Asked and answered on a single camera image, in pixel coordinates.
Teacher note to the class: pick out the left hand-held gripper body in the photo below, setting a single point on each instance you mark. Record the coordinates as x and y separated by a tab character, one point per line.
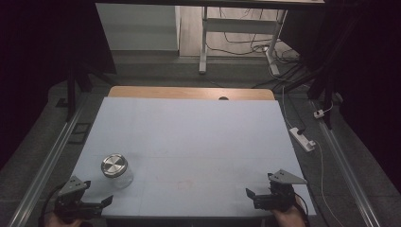
73	185

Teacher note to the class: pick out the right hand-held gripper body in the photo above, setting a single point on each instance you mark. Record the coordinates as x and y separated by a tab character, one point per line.
279	198

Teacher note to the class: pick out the clear glass jar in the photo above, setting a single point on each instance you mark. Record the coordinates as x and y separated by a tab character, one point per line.
124	179

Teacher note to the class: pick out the round stainless steel container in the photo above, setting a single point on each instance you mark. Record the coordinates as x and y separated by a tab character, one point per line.
114	165

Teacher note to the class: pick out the person's right hand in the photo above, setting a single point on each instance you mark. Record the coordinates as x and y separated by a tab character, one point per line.
290	219

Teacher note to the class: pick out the person's left hand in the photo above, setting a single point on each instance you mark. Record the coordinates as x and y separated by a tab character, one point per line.
55	222

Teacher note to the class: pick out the white power strip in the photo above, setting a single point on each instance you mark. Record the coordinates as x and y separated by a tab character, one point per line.
302	139

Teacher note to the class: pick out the black floor plate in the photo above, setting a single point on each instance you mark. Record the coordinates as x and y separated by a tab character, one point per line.
79	133

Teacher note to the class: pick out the small white adapter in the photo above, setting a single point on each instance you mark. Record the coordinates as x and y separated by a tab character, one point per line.
319	113

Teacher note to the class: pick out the black metal stand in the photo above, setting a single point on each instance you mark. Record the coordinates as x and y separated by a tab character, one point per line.
327	94
71	94

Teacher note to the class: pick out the wooden table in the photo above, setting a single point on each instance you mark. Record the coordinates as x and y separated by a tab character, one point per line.
164	92

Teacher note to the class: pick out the aluminium rail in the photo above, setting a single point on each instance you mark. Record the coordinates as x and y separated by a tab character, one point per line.
47	167
346	167

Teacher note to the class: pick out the white desk frame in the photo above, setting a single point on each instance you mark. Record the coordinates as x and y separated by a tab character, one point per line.
239	26

